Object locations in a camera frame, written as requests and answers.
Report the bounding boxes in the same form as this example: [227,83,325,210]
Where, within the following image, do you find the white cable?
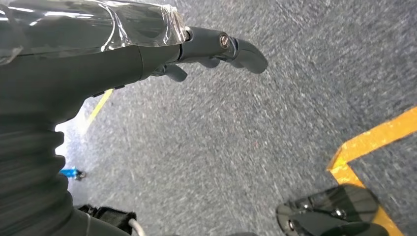
[128,218,147,236]

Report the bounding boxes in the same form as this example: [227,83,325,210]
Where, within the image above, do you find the black robot foot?
[276,184,390,236]

